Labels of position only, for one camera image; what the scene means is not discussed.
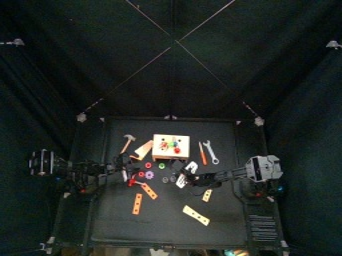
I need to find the orange wooden strip with holes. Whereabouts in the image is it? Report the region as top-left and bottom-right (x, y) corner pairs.
(131, 193), (144, 216)
(140, 182), (159, 201)

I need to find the wooden toy saw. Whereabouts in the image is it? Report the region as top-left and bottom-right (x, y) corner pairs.
(128, 139), (155, 162)

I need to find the black table mat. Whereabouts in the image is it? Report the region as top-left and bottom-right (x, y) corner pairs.
(89, 117), (249, 248)

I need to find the toy hammer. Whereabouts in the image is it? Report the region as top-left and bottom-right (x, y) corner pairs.
(118, 133), (137, 155)

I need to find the short yellow strip with holes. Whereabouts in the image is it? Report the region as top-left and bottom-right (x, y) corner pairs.
(200, 188), (213, 203)

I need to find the white toy wrench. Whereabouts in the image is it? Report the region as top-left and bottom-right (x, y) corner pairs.
(201, 139), (220, 166)

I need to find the black cloth backdrop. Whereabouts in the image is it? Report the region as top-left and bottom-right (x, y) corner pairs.
(0, 0), (342, 256)

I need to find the orange toy screwdriver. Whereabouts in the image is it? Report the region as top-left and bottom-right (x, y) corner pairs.
(197, 141), (209, 167)

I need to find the long yellow strip with holes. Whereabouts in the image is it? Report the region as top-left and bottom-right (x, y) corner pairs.
(181, 204), (211, 227)

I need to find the red toy bolt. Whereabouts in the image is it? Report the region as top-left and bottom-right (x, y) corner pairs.
(126, 177), (144, 188)

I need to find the wooden toy tool box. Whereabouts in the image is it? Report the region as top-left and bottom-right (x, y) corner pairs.
(151, 133), (191, 162)

